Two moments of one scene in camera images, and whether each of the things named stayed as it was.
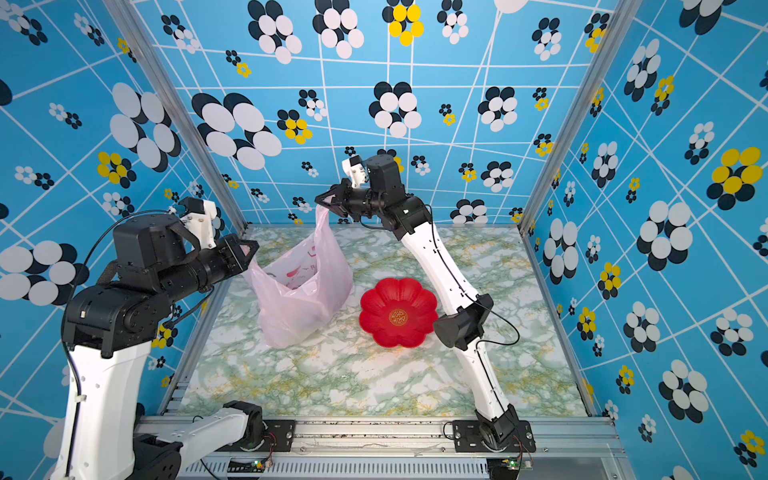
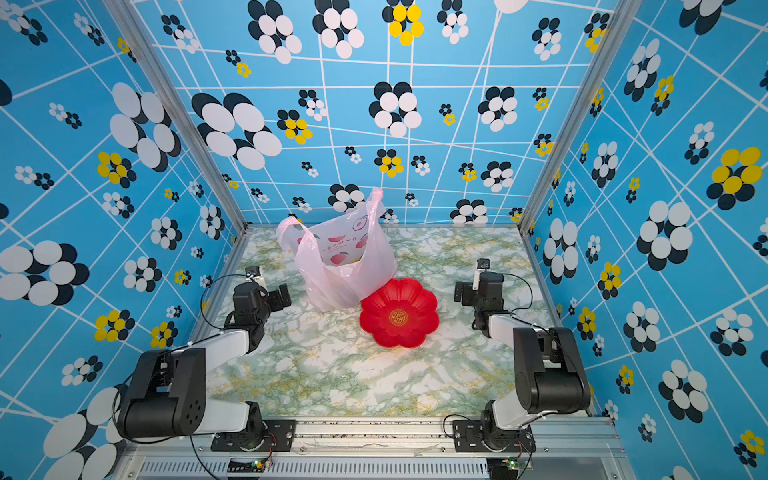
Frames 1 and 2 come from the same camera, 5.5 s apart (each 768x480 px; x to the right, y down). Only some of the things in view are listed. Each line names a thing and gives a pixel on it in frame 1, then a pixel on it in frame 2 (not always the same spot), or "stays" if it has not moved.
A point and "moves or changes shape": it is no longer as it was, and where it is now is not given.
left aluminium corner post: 134,28 stays
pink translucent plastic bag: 309,290 moves or changes shape
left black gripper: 231,246 to 272,299
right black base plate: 468,439 stays
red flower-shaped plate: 398,313 stays
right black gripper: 346,195 to 467,288
